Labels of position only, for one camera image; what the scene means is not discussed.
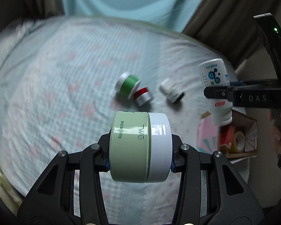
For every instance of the yellow packing tape roll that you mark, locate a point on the yellow packing tape roll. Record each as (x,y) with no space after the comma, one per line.
(238,142)

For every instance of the brown drape curtain right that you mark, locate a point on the brown drape curtain right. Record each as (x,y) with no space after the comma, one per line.
(228,27)

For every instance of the checkered floral bed sheet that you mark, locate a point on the checkered floral bed sheet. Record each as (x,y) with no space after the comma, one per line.
(57,88)

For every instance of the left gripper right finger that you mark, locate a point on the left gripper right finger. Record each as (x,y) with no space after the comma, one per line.
(211,189)

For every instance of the dark green label white jar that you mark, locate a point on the dark green label white jar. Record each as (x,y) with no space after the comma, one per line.
(127,85)

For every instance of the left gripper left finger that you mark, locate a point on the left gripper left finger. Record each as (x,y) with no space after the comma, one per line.
(69,190)

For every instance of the red and silver cream jar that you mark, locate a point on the red and silver cream jar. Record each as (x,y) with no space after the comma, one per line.
(143,96)

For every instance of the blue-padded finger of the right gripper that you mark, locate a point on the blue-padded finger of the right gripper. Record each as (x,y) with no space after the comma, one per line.
(254,97)
(263,82)

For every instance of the cardboard box with pink flaps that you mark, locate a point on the cardboard box with pink flaps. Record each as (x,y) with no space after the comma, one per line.
(208,135)

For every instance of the pale green white-lidded jar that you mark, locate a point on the pale green white-lidded jar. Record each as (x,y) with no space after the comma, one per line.
(141,147)

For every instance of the red rectangular carton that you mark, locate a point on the red rectangular carton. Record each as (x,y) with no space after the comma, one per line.
(226,135)

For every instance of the black and white small bottle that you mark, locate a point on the black and white small bottle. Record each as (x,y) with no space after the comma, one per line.
(171,91)

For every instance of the white supplement bottle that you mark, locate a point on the white supplement bottle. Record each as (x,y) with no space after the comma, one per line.
(214,78)

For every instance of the person's right hand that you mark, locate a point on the person's right hand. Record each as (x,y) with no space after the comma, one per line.
(276,134)

